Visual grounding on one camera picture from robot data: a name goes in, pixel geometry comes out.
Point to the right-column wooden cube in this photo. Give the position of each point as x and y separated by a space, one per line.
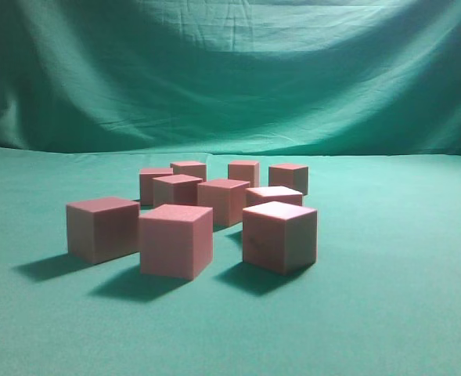
227 197
176 241
102 229

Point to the left-column wooden cube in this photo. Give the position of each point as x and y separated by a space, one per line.
280 237
175 189
245 171
192 168

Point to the white-topped marked wooden cube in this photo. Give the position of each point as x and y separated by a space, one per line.
261 195

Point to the wooden cube placed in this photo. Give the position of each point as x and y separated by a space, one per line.
146 176
294 176

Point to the green cloth backdrop and cover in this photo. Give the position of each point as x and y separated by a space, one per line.
367 94

